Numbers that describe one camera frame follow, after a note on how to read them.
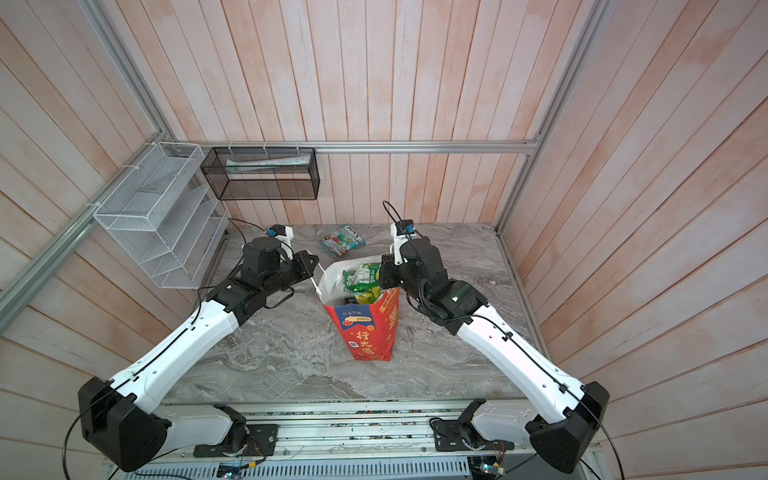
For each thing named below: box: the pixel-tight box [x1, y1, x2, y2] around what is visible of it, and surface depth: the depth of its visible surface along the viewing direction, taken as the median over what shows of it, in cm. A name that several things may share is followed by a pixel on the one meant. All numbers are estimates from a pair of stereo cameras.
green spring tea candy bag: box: [342, 263, 381, 292], surface depth 81 cm
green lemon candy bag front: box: [354, 286, 381, 305], surface depth 85 cm
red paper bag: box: [317, 255, 401, 362], surface depth 80 cm
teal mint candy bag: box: [320, 224, 366, 256], surface depth 116 cm
